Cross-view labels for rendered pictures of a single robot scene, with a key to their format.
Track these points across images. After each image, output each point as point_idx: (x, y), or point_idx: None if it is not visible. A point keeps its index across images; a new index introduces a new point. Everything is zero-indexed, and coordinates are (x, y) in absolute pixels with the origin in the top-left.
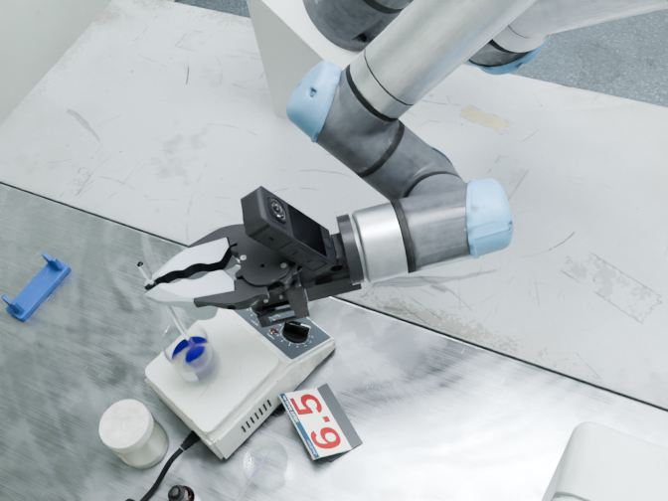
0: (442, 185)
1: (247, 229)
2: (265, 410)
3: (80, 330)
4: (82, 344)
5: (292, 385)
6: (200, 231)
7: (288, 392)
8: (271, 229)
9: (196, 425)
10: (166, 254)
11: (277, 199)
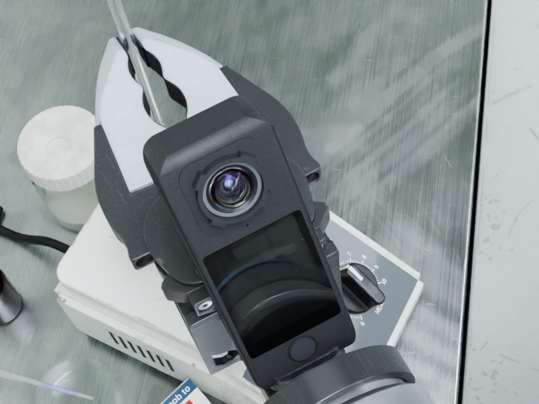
0: None
1: (150, 140)
2: (160, 364)
3: (265, 16)
4: (241, 30)
5: (224, 397)
6: (522, 115)
7: (213, 393)
8: (160, 195)
9: (65, 253)
10: (450, 81)
11: (263, 179)
